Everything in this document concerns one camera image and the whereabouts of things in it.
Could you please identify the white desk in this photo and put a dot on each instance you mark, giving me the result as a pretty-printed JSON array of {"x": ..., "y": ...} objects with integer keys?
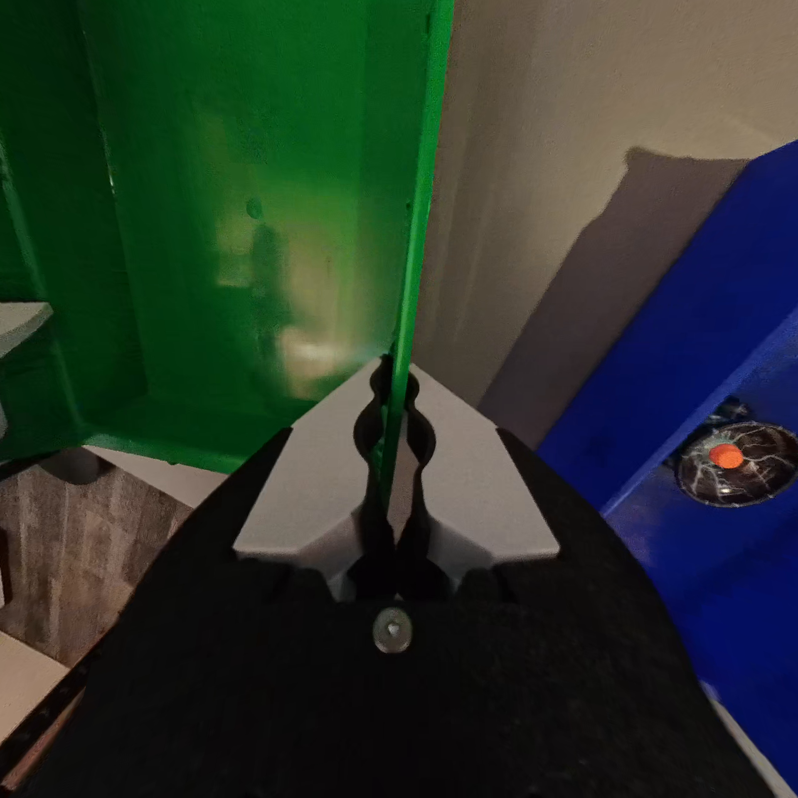
[{"x": 561, "y": 93}]

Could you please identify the green plastic bin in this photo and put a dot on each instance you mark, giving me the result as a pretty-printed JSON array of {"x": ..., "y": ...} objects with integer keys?
[{"x": 187, "y": 187}]

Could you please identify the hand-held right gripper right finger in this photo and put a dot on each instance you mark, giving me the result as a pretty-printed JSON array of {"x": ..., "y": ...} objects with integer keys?
[{"x": 480, "y": 492}]

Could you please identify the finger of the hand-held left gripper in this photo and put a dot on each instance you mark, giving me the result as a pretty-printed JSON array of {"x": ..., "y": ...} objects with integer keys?
[{"x": 22, "y": 324}]

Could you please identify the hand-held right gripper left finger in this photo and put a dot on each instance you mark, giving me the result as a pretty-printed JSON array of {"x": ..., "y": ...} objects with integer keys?
[{"x": 305, "y": 492}]

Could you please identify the black marbled yo-yo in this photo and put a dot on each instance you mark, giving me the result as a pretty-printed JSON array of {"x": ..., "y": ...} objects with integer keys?
[{"x": 751, "y": 481}]

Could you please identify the blue plastic bin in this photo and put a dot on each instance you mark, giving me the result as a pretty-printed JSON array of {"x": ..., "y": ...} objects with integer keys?
[{"x": 686, "y": 280}]

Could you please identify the white side table black edge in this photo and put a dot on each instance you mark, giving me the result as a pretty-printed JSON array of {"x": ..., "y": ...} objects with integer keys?
[{"x": 25, "y": 679}]

